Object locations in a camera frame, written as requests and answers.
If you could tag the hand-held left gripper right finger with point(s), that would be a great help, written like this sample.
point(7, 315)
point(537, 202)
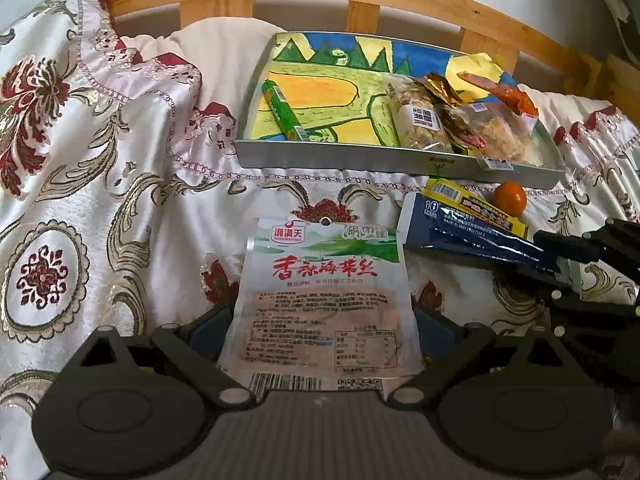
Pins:
point(436, 326)

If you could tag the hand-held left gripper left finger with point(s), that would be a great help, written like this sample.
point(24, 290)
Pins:
point(210, 327)

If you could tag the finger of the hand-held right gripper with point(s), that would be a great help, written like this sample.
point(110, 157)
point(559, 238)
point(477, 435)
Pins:
point(585, 247)
point(590, 302)

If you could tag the blue and white snack packet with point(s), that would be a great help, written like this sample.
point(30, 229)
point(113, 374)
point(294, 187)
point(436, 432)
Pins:
point(450, 220)

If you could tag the orange snack packet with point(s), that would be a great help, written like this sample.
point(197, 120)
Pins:
point(505, 92)

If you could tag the gold foil snack packet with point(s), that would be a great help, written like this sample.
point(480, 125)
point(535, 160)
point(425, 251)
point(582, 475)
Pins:
point(442, 91)

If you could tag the green sausage stick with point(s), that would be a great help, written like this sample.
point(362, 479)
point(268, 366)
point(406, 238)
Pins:
point(282, 110)

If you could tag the metal tray with painted bottom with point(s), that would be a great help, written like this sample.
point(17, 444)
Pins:
point(320, 90)

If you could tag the tangerine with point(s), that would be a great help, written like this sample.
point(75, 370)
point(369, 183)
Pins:
point(510, 198)

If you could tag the yellow box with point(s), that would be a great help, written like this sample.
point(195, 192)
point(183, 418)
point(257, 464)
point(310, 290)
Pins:
point(450, 191)

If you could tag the clear packet of shredded snack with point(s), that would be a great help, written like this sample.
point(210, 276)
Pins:
point(505, 135)

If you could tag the floral satin blanket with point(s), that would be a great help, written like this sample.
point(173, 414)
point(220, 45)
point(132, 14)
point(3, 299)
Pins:
point(100, 185)

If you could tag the clear packet with square label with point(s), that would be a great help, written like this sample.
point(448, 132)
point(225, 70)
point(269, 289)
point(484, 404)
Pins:
point(420, 125)

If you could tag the leaf patterned curtain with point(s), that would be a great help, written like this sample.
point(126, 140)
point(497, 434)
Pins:
point(622, 5)

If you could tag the cream pillow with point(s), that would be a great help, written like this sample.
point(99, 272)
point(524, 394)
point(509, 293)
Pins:
point(210, 55)

